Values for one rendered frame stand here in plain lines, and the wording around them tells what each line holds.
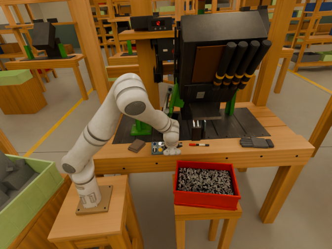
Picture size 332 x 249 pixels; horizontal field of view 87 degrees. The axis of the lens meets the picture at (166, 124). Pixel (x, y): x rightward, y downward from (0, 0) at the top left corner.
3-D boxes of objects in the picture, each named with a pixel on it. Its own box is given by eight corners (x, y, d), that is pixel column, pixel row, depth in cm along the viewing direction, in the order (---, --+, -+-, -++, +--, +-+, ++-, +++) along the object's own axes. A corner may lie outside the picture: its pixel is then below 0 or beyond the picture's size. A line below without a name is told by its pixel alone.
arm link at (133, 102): (177, 128, 66) (169, 110, 70) (141, 92, 44) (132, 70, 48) (156, 139, 68) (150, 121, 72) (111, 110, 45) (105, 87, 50)
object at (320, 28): (322, 41, 836) (329, 22, 795) (336, 43, 769) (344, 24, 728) (296, 42, 839) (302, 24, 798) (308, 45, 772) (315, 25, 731)
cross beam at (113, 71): (259, 69, 150) (261, 59, 145) (108, 78, 152) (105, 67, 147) (256, 67, 154) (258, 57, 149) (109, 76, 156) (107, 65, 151)
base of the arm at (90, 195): (100, 206, 86) (93, 183, 77) (80, 209, 85) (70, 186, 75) (102, 190, 94) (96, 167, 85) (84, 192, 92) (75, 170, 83)
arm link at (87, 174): (71, 141, 76) (81, 169, 85) (56, 156, 68) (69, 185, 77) (91, 144, 75) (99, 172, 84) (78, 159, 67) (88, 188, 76)
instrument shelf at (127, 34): (254, 32, 115) (255, 25, 113) (118, 40, 117) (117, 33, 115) (240, 28, 136) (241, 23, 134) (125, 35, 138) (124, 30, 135)
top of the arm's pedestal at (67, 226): (121, 234, 80) (120, 230, 78) (50, 243, 79) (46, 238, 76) (128, 178, 107) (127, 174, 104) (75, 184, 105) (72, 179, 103)
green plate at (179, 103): (181, 115, 120) (189, 86, 109) (169, 113, 119) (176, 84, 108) (179, 107, 129) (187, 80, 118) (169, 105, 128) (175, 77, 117)
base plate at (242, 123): (270, 138, 121) (271, 135, 119) (112, 145, 122) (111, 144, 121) (246, 109, 156) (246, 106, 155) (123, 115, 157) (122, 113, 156)
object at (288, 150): (306, 165, 116) (315, 147, 107) (81, 176, 118) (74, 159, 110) (293, 150, 128) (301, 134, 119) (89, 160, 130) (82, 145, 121)
